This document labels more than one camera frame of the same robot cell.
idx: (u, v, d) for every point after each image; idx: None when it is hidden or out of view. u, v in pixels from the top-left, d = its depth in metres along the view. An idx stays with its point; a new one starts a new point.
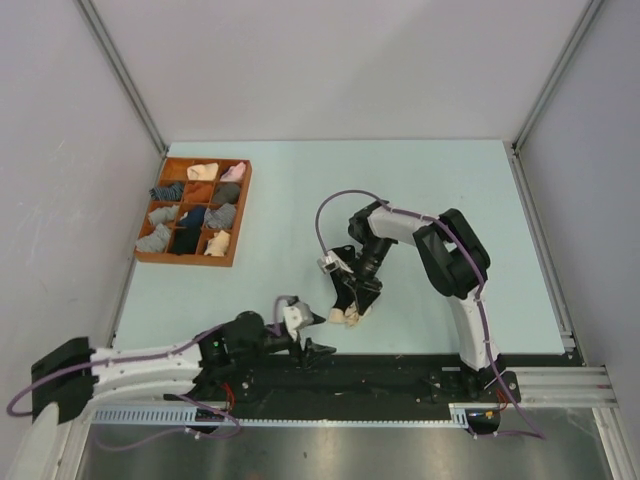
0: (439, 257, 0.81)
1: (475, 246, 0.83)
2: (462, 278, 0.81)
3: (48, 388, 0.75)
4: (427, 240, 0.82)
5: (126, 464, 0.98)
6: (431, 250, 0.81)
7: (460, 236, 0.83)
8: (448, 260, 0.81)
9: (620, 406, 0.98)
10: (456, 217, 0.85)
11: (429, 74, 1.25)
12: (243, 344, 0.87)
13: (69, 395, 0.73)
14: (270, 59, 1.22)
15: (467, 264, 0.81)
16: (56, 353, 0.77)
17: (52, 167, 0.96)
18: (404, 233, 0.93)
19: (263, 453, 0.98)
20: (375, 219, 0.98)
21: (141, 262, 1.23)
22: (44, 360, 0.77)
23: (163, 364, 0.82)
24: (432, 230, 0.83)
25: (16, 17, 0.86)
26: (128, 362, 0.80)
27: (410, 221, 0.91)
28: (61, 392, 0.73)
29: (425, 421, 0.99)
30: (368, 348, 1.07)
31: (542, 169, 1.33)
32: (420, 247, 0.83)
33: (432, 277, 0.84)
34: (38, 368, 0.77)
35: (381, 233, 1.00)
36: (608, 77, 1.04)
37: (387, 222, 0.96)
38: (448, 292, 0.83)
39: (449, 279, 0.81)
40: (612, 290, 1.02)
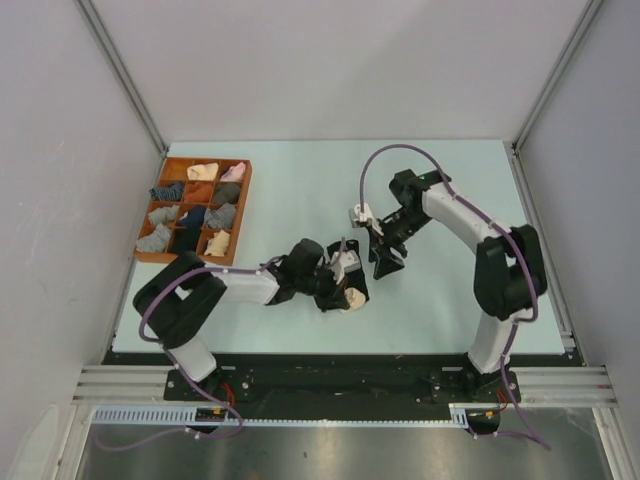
0: (497, 273, 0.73)
1: (537, 272, 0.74)
2: (514, 300, 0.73)
3: (166, 307, 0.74)
4: (492, 254, 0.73)
5: (127, 464, 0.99)
6: (493, 265, 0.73)
7: (528, 256, 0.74)
8: (506, 280, 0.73)
9: (621, 406, 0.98)
10: (530, 235, 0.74)
11: (429, 74, 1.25)
12: (310, 260, 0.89)
13: (198, 301, 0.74)
14: (271, 59, 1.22)
15: (525, 285, 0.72)
16: (167, 271, 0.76)
17: (52, 168, 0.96)
18: (462, 225, 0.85)
19: (263, 453, 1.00)
20: (430, 199, 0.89)
21: (141, 261, 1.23)
22: (156, 282, 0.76)
23: (254, 280, 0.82)
24: (500, 245, 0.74)
25: (16, 17, 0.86)
26: (235, 271, 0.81)
27: (475, 224, 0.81)
28: (191, 300, 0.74)
29: (425, 421, 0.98)
30: (368, 348, 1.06)
31: (543, 169, 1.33)
32: (480, 259, 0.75)
33: (483, 290, 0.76)
34: (151, 289, 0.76)
35: (431, 211, 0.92)
36: (609, 76, 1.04)
37: (442, 207, 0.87)
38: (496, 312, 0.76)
39: (499, 297, 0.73)
40: (612, 290, 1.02)
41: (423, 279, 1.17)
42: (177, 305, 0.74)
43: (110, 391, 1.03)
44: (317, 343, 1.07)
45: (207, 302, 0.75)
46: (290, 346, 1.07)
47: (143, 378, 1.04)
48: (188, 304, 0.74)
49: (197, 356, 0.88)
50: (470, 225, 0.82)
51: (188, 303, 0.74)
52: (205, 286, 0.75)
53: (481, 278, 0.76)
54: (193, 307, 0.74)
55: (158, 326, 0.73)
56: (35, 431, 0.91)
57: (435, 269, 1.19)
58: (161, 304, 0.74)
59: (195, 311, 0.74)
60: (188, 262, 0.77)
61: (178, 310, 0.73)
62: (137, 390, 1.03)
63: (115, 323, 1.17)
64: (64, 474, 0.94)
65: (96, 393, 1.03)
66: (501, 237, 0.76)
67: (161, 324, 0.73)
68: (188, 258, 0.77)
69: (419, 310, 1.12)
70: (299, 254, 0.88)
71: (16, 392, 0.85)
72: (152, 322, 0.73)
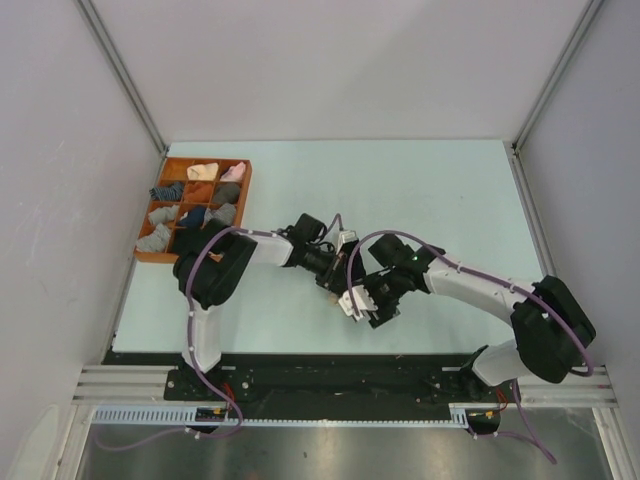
0: (541, 337, 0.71)
1: (579, 321, 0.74)
2: (570, 358, 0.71)
3: (207, 268, 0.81)
4: (529, 320, 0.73)
5: (128, 464, 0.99)
6: (533, 330, 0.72)
7: (562, 309, 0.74)
8: (552, 338, 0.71)
9: (621, 406, 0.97)
10: (557, 287, 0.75)
11: (429, 74, 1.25)
12: (314, 230, 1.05)
13: (236, 257, 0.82)
14: (271, 59, 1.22)
15: (571, 341, 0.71)
16: (199, 238, 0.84)
17: (52, 167, 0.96)
18: (478, 297, 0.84)
19: (263, 453, 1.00)
20: (435, 277, 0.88)
21: (142, 261, 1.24)
22: (194, 247, 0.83)
23: (273, 242, 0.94)
24: (532, 308, 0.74)
25: (16, 17, 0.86)
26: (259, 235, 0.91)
27: (495, 290, 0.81)
28: (229, 257, 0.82)
29: (425, 421, 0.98)
30: (368, 348, 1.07)
31: (543, 168, 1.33)
32: (519, 329, 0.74)
33: (533, 359, 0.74)
34: (189, 256, 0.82)
35: (438, 290, 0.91)
36: (609, 76, 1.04)
37: (451, 284, 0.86)
38: (557, 377, 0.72)
39: (555, 361, 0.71)
40: (612, 291, 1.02)
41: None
42: (217, 264, 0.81)
43: (110, 391, 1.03)
44: (317, 343, 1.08)
45: (243, 256, 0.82)
46: (291, 346, 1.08)
47: (143, 378, 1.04)
48: (227, 260, 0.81)
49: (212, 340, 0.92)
50: (490, 298, 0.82)
51: (227, 261, 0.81)
52: (238, 245, 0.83)
53: (528, 347, 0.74)
54: (233, 262, 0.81)
55: (204, 284, 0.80)
56: (35, 431, 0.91)
57: None
58: (202, 266, 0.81)
59: (234, 266, 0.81)
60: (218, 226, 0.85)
61: (219, 267, 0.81)
62: (137, 389, 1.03)
63: (115, 324, 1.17)
64: (65, 473, 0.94)
65: (96, 393, 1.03)
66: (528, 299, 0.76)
67: (205, 283, 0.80)
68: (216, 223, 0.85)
69: (420, 310, 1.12)
70: (305, 221, 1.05)
71: (16, 392, 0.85)
72: (197, 282, 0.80)
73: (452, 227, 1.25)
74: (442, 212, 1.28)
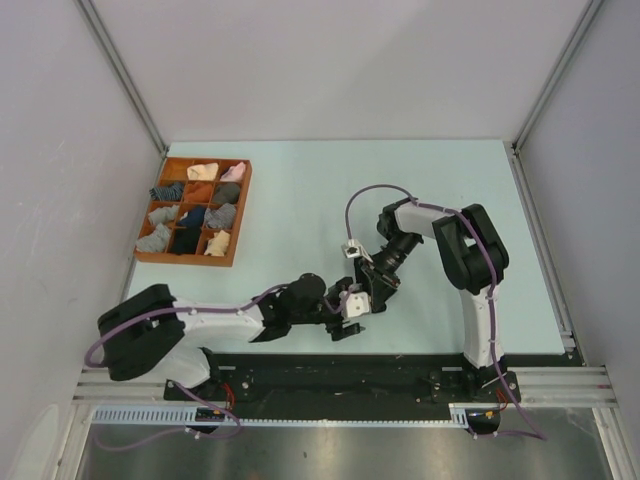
0: (456, 248, 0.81)
1: (495, 244, 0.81)
2: (477, 273, 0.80)
3: (121, 338, 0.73)
4: (445, 230, 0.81)
5: (126, 465, 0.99)
6: (448, 240, 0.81)
7: (480, 231, 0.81)
8: (465, 254, 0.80)
9: (621, 406, 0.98)
10: (479, 212, 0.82)
11: (429, 74, 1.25)
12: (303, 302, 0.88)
13: (154, 343, 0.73)
14: (269, 59, 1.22)
15: (482, 260, 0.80)
16: (133, 303, 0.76)
17: (53, 167, 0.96)
18: (424, 225, 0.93)
19: (263, 452, 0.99)
20: (401, 213, 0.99)
21: (141, 262, 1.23)
22: (121, 310, 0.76)
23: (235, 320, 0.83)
24: (452, 223, 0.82)
25: (15, 17, 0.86)
26: (207, 312, 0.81)
27: (432, 213, 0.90)
28: (146, 339, 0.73)
29: (425, 421, 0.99)
30: (368, 348, 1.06)
31: (543, 168, 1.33)
32: (437, 237, 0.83)
33: (448, 268, 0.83)
34: (114, 317, 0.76)
35: (405, 227, 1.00)
36: (610, 77, 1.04)
37: (410, 215, 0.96)
38: (463, 287, 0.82)
39: (464, 272, 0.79)
40: (613, 291, 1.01)
41: (424, 278, 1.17)
42: (135, 338, 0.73)
43: (110, 391, 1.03)
44: (317, 344, 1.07)
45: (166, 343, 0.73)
46: (290, 346, 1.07)
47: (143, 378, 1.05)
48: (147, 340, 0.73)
49: (190, 362, 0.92)
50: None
51: (143, 342, 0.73)
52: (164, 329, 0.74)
53: (444, 256, 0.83)
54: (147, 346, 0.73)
55: (112, 355, 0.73)
56: (35, 430, 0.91)
57: (432, 270, 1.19)
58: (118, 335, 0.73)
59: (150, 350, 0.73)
60: (159, 297, 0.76)
61: (132, 346, 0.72)
62: (138, 389, 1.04)
63: None
64: (64, 473, 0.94)
65: (96, 393, 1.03)
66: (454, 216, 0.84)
67: (116, 355, 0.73)
68: (159, 293, 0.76)
69: (420, 310, 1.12)
70: (290, 299, 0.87)
71: (16, 391, 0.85)
72: (106, 350, 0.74)
73: None
74: None
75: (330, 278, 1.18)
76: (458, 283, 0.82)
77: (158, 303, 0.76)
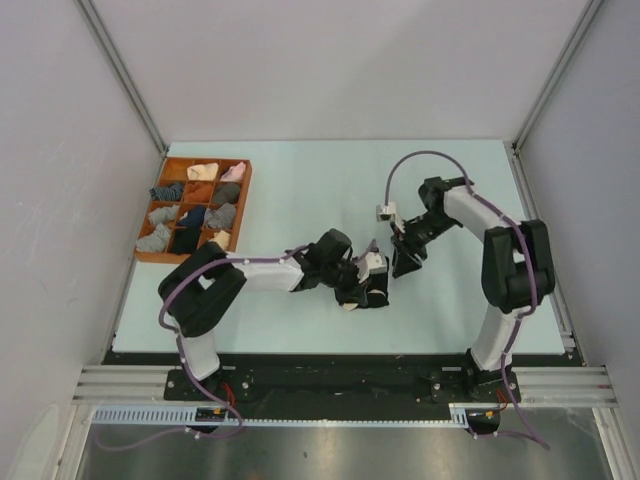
0: (503, 264, 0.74)
1: (544, 268, 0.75)
2: (515, 295, 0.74)
3: (185, 298, 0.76)
4: (498, 243, 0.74)
5: (127, 466, 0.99)
6: (499, 253, 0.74)
7: (533, 251, 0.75)
8: (510, 271, 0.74)
9: (620, 406, 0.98)
10: (539, 230, 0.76)
11: (429, 75, 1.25)
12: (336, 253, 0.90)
13: (218, 292, 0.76)
14: (270, 59, 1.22)
15: (525, 281, 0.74)
16: (191, 263, 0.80)
17: (52, 168, 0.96)
18: (474, 222, 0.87)
19: (263, 452, 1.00)
20: (450, 198, 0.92)
21: (141, 262, 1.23)
22: (180, 272, 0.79)
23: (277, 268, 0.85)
24: (507, 235, 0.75)
25: (16, 17, 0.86)
26: (258, 262, 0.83)
27: (488, 216, 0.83)
28: (210, 290, 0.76)
29: (425, 421, 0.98)
30: (368, 349, 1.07)
31: (543, 168, 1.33)
32: (486, 246, 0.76)
33: (486, 280, 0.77)
34: (175, 281, 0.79)
35: (451, 212, 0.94)
36: (610, 77, 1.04)
37: (460, 203, 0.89)
38: (497, 303, 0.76)
39: (503, 289, 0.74)
40: (613, 292, 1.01)
41: (439, 277, 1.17)
42: (197, 295, 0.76)
43: (110, 392, 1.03)
44: (318, 344, 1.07)
45: (225, 292, 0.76)
46: (291, 346, 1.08)
47: (143, 378, 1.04)
48: (208, 292, 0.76)
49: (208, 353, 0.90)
50: (482, 224, 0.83)
51: (208, 294, 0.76)
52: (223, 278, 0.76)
53: (486, 267, 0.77)
54: (212, 298, 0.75)
55: (180, 315, 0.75)
56: (35, 431, 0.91)
57: (434, 269, 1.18)
58: (183, 294, 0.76)
59: (212, 300, 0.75)
60: (212, 252, 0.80)
61: (199, 300, 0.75)
62: (137, 389, 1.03)
63: (115, 324, 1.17)
64: (64, 473, 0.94)
65: (96, 393, 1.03)
66: (510, 228, 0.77)
67: (184, 313, 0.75)
68: (211, 249, 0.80)
69: (421, 309, 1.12)
70: (323, 247, 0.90)
71: (16, 392, 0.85)
72: (174, 312, 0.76)
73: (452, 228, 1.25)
74: None
75: None
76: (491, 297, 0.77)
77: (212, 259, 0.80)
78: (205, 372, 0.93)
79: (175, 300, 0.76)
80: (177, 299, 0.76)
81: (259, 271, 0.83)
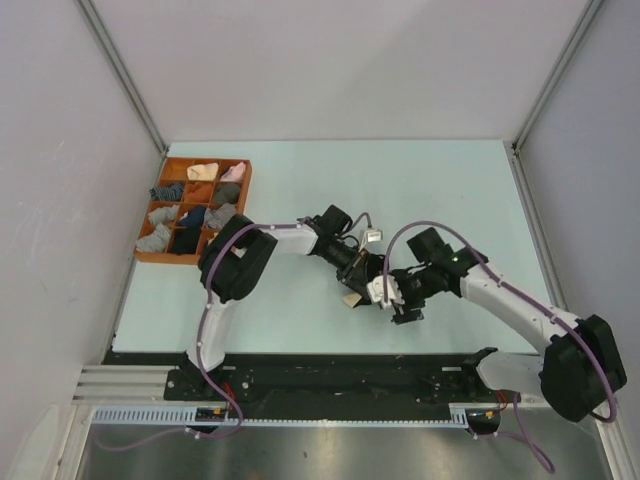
0: (574, 379, 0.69)
1: (615, 368, 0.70)
2: (592, 404, 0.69)
3: (228, 265, 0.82)
4: (566, 357, 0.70)
5: (127, 466, 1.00)
6: (570, 371, 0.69)
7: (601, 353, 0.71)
8: (584, 382, 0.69)
9: (621, 406, 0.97)
10: (600, 327, 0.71)
11: (428, 74, 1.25)
12: (340, 223, 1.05)
13: (258, 255, 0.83)
14: (270, 58, 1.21)
15: (601, 387, 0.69)
16: (224, 233, 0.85)
17: (52, 167, 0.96)
18: (510, 315, 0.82)
19: (263, 453, 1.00)
20: (471, 285, 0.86)
21: (141, 261, 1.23)
22: (217, 244, 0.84)
23: (297, 233, 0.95)
24: (571, 346, 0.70)
25: (15, 17, 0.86)
26: (281, 228, 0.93)
27: (534, 316, 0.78)
28: (250, 255, 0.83)
29: (425, 421, 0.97)
30: (368, 348, 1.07)
31: (543, 168, 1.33)
32: (553, 364, 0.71)
33: (559, 396, 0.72)
34: (212, 251, 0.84)
35: (470, 296, 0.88)
36: (610, 76, 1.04)
37: (486, 294, 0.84)
38: (576, 417, 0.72)
39: (581, 403, 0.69)
40: (613, 292, 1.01)
41: None
42: (237, 261, 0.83)
43: (110, 391, 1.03)
44: (317, 344, 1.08)
45: (264, 256, 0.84)
46: (291, 346, 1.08)
47: (142, 378, 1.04)
48: (249, 257, 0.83)
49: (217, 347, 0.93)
50: (526, 322, 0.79)
51: (248, 258, 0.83)
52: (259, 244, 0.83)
53: (557, 383, 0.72)
54: (253, 262, 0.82)
55: (225, 280, 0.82)
56: (35, 431, 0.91)
57: None
58: (224, 262, 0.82)
59: (255, 264, 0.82)
60: (242, 221, 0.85)
61: (241, 265, 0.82)
62: (137, 389, 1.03)
63: (115, 323, 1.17)
64: (64, 473, 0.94)
65: (96, 393, 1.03)
66: (567, 334, 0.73)
67: (228, 278, 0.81)
68: (240, 218, 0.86)
69: (422, 309, 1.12)
70: (328, 218, 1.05)
71: (16, 392, 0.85)
72: (218, 279, 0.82)
73: (452, 228, 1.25)
74: (442, 213, 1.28)
75: (330, 278, 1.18)
76: (569, 412, 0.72)
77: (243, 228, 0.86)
78: (214, 364, 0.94)
79: (217, 267, 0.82)
80: (219, 266, 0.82)
81: (284, 235, 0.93)
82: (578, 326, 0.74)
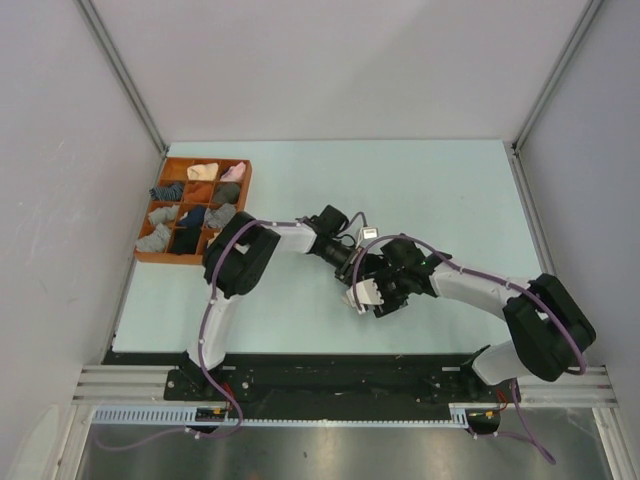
0: (538, 336, 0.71)
1: (576, 321, 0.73)
2: (564, 361, 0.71)
3: (234, 262, 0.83)
4: (523, 315, 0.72)
5: (128, 466, 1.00)
6: (531, 329, 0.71)
7: (558, 308, 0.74)
8: (550, 339, 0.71)
9: (621, 406, 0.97)
10: (553, 285, 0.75)
11: (428, 74, 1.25)
12: (338, 222, 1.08)
13: (261, 251, 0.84)
14: (269, 59, 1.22)
15: (567, 342, 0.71)
16: (228, 230, 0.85)
17: (52, 167, 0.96)
18: (478, 298, 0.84)
19: (263, 453, 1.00)
20: (439, 279, 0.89)
21: (141, 262, 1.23)
22: (221, 240, 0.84)
23: (297, 232, 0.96)
24: (526, 304, 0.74)
25: (15, 17, 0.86)
26: (283, 226, 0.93)
27: (493, 288, 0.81)
28: (253, 251, 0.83)
29: (424, 421, 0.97)
30: (369, 348, 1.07)
31: (543, 168, 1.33)
32: (514, 326, 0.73)
33: (529, 359, 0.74)
34: (217, 247, 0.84)
35: (444, 291, 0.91)
36: (610, 76, 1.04)
37: (454, 284, 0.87)
38: (551, 377, 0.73)
39: (551, 362, 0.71)
40: (613, 292, 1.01)
41: None
42: (242, 257, 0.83)
43: (110, 391, 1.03)
44: (318, 344, 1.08)
45: (267, 251, 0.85)
46: (291, 346, 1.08)
47: (143, 378, 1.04)
48: (253, 252, 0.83)
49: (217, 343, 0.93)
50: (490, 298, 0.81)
51: (252, 255, 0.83)
52: (260, 239, 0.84)
53: (524, 346, 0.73)
54: (256, 258, 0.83)
55: (229, 276, 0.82)
56: (35, 431, 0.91)
57: None
58: (229, 259, 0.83)
59: (259, 260, 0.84)
60: (245, 218, 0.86)
61: (245, 261, 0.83)
62: (137, 389, 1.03)
63: (115, 323, 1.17)
64: (64, 473, 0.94)
65: (96, 393, 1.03)
66: (523, 295, 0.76)
67: (232, 273, 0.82)
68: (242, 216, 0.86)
69: (423, 309, 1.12)
70: (326, 218, 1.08)
71: (16, 392, 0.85)
72: (223, 274, 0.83)
73: (451, 228, 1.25)
74: (442, 212, 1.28)
75: (331, 278, 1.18)
76: (543, 373, 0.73)
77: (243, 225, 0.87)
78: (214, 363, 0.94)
79: (222, 264, 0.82)
80: (224, 262, 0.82)
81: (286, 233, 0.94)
82: (532, 286, 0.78)
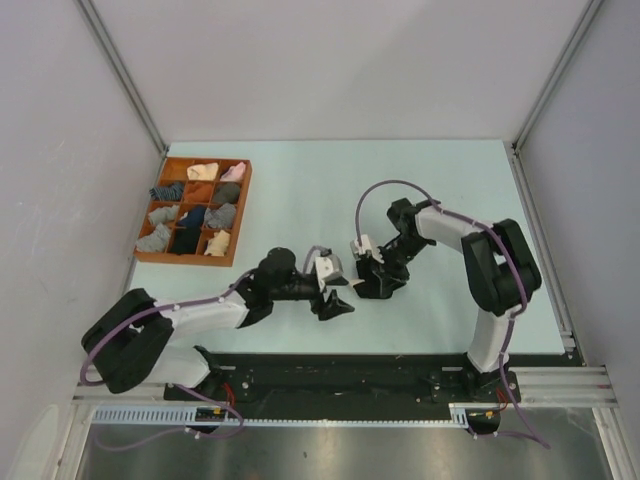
0: (485, 268, 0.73)
1: (527, 264, 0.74)
2: (506, 296, 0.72)
3: (110, 351, 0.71)
4: (477, 248, 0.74)
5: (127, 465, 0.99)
6: (481, 262, 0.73)
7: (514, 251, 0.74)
8: (496, 273, 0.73)
9: (621, 406, 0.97)
10: (513, 228, 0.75)
11: (428, 75, 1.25)
12: (281, 278, 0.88)
13: (144, 345, 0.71)
14: (269, 59, 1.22)
15: (514, 280, 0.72)
16: (115, 313, 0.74)
17: (52, 167, 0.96)
18: (453, 238, 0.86)
19: (263, 453, 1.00)
20: (422, 219, 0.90)
21: (141, 261, 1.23)
22: (103, 324, 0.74)
23: (217, 309, 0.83)
24: (483, 240, 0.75)
25: (16, 17, 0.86)
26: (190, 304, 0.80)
27: (461, 226, 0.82)
28: (135, 343, 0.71)
29: (425, 421, 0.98)
30: (369, 348, 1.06)
31: (543, 169, 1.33)
32: (467, 255, 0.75)
33: (476, 288, 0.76)
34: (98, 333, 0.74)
35: (427, 233, 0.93)
36: (610, 76, 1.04)
37: (433, 223, 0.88)
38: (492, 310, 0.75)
39: (492, 294, 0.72)
40: (613, 291, 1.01)
41: (444, 279, 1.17)
42: (121, 349, 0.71)
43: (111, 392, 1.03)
44: (317, 344, 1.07)
45: (153, 345, 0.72)
46: (292, 346, 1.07)
47: None
48: (133, 348, 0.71)
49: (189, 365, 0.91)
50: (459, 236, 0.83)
51: (133, 348, 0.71)
52: (150, 329, 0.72)
53: (473, 276, 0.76)
54: (136, 352, 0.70)
55: (104, 370, 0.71)
56: (35, 431, 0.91)
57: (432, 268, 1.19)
58: (106, 347, 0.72)
59: (139, 356, 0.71)
60: (139, 300, 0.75)
61: (123, 355, 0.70)
62: (138, 389, 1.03)
63: None
64: (64, 473, 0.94)
65: (96, 393, 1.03)
66: (484, 232, 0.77)
67: (108, 367, 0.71)
68: (138, 296, 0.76)
69: (424, 310, 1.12)
70: (262, 278, 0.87)
71: (16, 392, 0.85)
72: (98, 366, 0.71)
73: None
74: None
75: None
76: (485, 304, 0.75)
77: (139, 307, 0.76)
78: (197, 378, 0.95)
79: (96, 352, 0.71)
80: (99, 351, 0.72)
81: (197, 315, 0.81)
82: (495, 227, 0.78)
